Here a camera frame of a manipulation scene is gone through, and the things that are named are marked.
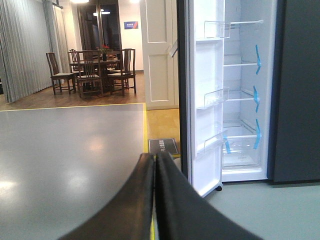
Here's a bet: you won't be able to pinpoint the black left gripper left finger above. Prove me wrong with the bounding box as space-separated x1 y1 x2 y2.
60 153 155 240

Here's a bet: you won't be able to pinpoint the fridge door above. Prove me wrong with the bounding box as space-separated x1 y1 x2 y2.
177 0 226 197

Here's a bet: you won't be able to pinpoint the grey floor mat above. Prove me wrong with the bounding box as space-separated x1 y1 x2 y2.
148 138 179 155

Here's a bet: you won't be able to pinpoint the clear door bin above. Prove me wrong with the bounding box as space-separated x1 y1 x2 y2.
203 130 228 153
204 20 231 39
203 87 229 109

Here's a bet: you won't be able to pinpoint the white panel door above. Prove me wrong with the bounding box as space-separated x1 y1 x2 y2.
140 0 179 110

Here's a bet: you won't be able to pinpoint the clear middle door bin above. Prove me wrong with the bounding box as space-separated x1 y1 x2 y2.
203 87 229 109

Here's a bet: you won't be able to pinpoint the dark wooden chair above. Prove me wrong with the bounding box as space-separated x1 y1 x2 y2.
76 50 103 98
46 52 76 95
107 48 137 96

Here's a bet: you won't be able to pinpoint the dark wooden dining table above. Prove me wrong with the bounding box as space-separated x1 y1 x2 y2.
69 59 120 88

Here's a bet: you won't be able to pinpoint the clear upper door bin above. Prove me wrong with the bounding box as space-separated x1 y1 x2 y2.
204 20 231 39

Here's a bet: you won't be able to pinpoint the clear crisper drawer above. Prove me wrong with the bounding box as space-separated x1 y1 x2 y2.
223 135 260 169

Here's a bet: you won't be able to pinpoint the blue wall sign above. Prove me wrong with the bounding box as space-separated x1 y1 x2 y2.
124 21 139 30

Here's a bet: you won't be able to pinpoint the clear lower door bin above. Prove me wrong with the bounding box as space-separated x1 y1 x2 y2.
203 130 228 153

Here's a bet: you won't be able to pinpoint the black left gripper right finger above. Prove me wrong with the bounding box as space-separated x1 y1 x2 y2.
155 152 260 240

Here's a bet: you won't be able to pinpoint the grey pleated curtain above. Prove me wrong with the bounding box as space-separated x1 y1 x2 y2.
0 0 69 103

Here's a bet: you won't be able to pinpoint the red flowers in vase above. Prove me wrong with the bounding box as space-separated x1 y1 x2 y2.
96 44 113 61

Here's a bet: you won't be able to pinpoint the white open fridge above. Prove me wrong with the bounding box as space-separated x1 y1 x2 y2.
176 0 320 198

